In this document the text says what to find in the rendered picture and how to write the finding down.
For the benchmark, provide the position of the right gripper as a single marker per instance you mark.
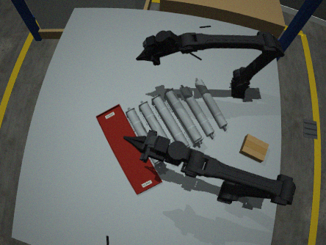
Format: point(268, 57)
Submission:
point(147, 56)

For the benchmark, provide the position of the brown cardboard box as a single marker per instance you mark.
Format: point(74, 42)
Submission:
point(254, 148)

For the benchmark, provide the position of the red scrap tray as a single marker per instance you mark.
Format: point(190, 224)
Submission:
point(115, 125)

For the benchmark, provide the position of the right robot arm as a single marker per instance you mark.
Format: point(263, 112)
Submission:
point(185, 43)

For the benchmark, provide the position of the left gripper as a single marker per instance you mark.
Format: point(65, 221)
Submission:
point(142, 144)

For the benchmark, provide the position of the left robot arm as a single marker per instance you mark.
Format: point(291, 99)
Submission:
point(240, 182)

